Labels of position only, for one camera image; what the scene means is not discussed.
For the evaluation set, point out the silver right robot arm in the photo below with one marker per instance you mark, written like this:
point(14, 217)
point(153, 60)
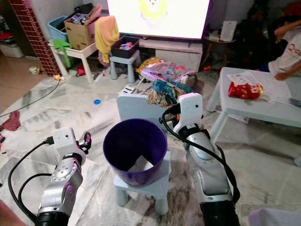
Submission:
point(209, 174)

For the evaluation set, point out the bright television screen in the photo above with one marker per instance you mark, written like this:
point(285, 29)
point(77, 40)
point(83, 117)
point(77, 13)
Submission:
point(160, 21)

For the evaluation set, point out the small white side table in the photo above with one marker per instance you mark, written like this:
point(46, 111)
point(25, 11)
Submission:
point(82, 51)

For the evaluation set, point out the white upright router box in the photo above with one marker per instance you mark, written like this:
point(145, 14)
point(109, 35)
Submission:
point(229, 30)

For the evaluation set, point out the white storage box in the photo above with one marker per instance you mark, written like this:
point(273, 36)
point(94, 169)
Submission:
point(10, 50)

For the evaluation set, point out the blue and brown wrapper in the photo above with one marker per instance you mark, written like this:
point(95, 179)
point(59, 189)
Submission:
point(157, 92)

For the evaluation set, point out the person bare forearm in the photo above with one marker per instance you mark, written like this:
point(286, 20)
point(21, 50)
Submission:
point(9, 216)

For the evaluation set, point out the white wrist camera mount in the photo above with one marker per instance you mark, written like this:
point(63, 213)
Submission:
point(190, 108)
point(65, 140)

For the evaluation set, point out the child in white shirt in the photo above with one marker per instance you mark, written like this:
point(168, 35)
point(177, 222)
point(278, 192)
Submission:
point(287, 56)

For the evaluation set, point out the red and yellow doll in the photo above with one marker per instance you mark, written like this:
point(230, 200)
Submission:
point(242, 90)

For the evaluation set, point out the purple plastic rubbish bin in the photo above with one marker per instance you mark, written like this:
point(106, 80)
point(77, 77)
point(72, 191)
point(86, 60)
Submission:
point(134, 139)

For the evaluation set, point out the pink colourful printed bag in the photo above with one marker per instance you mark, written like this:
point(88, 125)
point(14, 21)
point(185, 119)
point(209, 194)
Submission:
point(164, 71)

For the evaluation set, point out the white printed card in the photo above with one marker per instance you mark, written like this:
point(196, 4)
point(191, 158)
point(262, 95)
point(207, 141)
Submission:
point(130, 89)

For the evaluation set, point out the yellow patterned bag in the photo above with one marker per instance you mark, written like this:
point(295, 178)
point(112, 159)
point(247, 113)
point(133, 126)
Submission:
point(148, 62)

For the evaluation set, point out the red grid panel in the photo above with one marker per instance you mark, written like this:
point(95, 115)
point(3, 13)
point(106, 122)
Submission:
point(35, 37)

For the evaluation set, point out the small red toy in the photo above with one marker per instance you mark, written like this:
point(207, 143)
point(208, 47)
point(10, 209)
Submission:
point(80, 70)

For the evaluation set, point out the green toy shovel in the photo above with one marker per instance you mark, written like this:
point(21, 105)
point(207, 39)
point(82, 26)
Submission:
point(61, 45)

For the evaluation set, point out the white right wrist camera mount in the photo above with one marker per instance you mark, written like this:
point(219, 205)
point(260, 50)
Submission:
point(190, 108)

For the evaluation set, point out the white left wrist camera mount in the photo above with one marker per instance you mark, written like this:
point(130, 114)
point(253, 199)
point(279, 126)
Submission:
point(65, 140)

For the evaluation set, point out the small grey white-legged table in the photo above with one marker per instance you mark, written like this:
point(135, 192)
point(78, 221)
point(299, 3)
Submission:
point(254, 110)

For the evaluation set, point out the black tray with toys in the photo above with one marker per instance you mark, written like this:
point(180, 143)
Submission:
point(131, 51)

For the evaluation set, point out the pale lavender plastic object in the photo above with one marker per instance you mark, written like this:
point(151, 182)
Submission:
point(273, 217)

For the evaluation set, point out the small white cup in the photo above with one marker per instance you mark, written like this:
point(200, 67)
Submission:
point(35, 70)

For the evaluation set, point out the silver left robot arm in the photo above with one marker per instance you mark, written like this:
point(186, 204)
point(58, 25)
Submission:
point(59, 188)

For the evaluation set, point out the cardboard box with toys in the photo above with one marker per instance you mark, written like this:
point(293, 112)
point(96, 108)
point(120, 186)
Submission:
point(80, 35)

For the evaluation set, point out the light blue plastic basket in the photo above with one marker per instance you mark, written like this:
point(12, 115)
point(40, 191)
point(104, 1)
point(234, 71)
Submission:
point(56, 29)

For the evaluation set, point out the white television stand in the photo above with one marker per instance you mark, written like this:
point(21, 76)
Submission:
point(174, 54)

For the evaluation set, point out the pale blue plastic chair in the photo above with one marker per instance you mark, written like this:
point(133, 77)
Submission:
point(136, 106)

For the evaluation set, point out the white printed paper sheet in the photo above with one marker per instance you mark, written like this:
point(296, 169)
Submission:
point(258, 77)

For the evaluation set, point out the yellow hanging cloth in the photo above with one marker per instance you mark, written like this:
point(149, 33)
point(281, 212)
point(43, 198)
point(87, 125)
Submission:
point(106, 35)

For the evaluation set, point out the dark red rag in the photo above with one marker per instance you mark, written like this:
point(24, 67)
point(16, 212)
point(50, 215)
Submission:
point(13, 121)

